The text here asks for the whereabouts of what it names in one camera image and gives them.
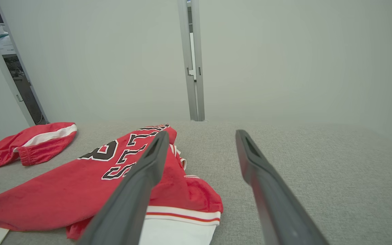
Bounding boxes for red jersey with black lettering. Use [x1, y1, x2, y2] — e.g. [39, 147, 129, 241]
[0, 123, 224, 245]

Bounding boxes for red shorts with white stripe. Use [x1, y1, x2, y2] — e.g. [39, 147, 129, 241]
[0, 122, 78, 171]

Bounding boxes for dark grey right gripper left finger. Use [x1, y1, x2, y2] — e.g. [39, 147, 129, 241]
[77, 131, 170, 245]

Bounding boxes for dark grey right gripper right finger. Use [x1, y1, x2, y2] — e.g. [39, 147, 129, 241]
[235, 129, 329, 245]

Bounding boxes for grey aluminium partition post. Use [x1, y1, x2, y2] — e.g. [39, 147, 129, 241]
[0, 0, 49, 127]
[178, 0, 205, 122]

